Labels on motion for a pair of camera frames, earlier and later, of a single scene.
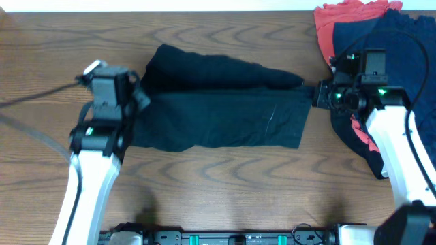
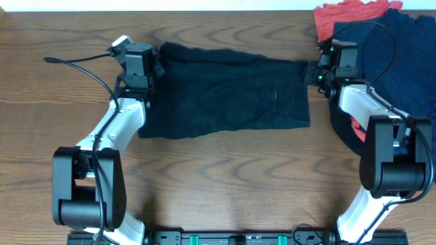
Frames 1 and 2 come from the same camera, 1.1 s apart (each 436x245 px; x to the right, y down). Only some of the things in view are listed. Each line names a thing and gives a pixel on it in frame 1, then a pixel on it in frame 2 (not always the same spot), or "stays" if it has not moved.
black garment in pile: [342, 123] stays
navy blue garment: [409, 41] stays
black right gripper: [323, 101] to [315, 69]
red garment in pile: [328, 14] stays
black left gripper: [141, 97] to [158, 70]
